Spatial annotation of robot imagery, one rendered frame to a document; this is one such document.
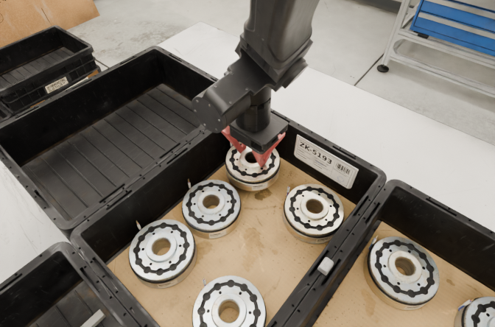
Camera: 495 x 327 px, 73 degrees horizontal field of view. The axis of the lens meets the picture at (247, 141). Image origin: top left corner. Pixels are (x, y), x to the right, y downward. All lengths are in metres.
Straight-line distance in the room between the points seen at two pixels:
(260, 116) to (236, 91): 0.10
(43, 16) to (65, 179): 2.44
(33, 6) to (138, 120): 2.35
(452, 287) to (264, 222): 0.31
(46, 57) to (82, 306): 1.40
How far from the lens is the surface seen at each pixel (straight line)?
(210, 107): 0.43
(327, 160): 0.62
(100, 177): 0.73
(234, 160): 0.63
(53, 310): 0.62
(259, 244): 0.59
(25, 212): 0.92
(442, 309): 0.62
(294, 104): 1.02
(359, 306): 0.58
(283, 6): 0.27
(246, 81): 0.44
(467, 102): 2.50
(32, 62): 1.84
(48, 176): 0.77
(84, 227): 0.54
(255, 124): 0.52
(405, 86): 2.44
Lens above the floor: 1.36
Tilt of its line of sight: 47 degrees down
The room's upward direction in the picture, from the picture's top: straight up
